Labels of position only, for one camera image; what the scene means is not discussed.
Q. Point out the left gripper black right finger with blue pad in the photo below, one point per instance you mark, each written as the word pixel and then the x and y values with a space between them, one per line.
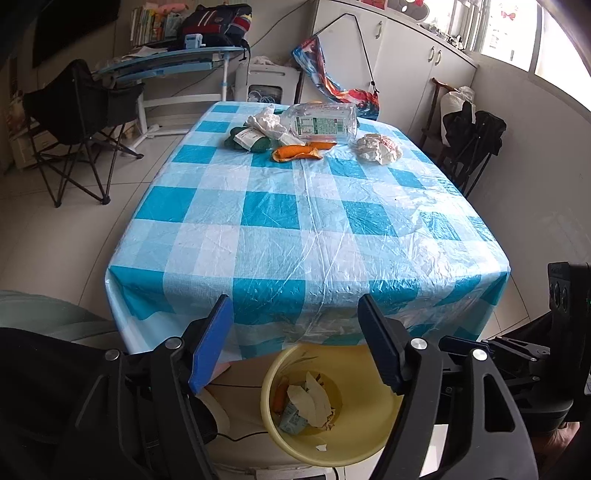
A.
pixel 396 354

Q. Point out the white paper bag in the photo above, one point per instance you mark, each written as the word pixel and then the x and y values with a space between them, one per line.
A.
pixel 378 148

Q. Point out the pale green stool seat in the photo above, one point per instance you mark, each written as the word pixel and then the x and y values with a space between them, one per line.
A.
pixel 58 319

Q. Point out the blue checkered plastic tablecloth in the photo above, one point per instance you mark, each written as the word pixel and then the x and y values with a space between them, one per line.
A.
pixel 295 245

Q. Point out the colourful hanging bag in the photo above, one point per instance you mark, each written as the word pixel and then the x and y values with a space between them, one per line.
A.
pixel 339 68

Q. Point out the dark striped backpack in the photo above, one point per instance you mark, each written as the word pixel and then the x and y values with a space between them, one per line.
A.
pixel 220 26

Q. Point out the yellow trash bucket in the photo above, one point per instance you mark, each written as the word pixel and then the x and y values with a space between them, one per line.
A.
pixel 326 405

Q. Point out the crumpled white tissue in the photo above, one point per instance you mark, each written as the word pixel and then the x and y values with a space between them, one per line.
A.
pixel 269 124

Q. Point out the white cabinet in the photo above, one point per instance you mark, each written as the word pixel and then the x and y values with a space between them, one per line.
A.
pixel 404 57

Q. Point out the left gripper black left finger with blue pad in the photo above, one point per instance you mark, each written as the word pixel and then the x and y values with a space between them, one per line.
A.
pixel 203 342

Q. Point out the blue tilting study desk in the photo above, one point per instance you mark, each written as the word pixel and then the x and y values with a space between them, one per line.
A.
pixel 163 64

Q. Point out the green cloth with white label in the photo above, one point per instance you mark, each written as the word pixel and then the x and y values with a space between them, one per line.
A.
pixel 247 139

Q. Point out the clear plastic bottle green label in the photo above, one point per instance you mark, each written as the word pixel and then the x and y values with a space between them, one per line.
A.
pixel 321 122

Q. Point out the wooden chair with clothes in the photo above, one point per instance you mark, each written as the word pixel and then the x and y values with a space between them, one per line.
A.
pixel 467 138

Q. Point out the curled orange peel piece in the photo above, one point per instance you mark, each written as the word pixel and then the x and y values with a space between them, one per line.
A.
pixel 310 151

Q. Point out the row of books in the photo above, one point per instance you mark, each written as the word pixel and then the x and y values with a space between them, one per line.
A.
pixel 151 24

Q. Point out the black folding camp chair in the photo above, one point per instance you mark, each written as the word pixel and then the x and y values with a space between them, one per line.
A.
pixel 75 126

